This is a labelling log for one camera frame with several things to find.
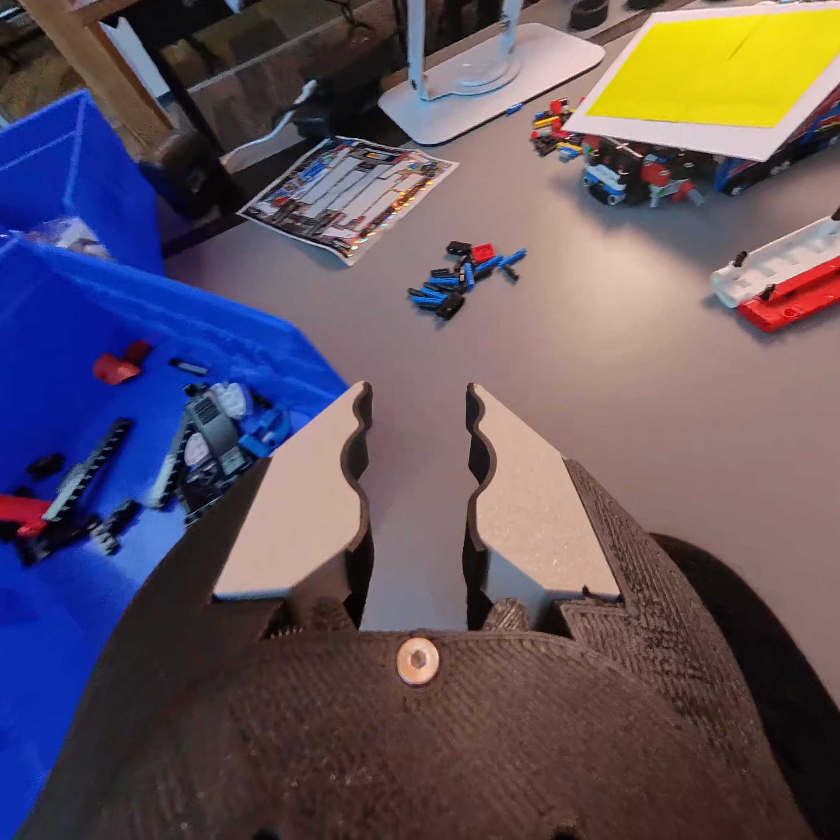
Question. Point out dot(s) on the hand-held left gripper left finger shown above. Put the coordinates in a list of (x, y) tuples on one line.
[(295, 518)]

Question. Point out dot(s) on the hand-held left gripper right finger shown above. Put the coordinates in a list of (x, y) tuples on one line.
[(538, 518)]

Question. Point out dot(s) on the blue plastic bin white tag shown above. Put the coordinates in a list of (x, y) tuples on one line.
[(131, 315)]

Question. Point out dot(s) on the white red lego assembly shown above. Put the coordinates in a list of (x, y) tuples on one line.
[(781, 282)]

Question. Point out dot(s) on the heap of black lego parts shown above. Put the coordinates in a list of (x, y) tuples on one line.
[(197, 446)]

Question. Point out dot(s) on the pile of small lego pins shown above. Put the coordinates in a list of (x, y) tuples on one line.
[(459, 279)]

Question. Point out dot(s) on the blue white lego race car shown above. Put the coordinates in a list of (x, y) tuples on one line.
[(630, 167)]

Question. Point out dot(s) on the holographic sticker sheet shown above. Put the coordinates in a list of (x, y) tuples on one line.
[(348, 197)]

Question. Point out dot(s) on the black power bank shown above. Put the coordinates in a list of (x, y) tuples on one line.
[(190, 174)]

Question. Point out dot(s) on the crumpled clear plastic bag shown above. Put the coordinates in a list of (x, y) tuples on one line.
[(69, 237)]

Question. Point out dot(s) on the black power adapter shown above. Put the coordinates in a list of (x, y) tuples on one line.
[(321, 111)]

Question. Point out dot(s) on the silver monitor stand base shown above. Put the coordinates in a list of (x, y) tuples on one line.
[(499, 79)]

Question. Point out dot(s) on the instruction booklet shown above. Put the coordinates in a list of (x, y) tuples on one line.
[(709, 72)]

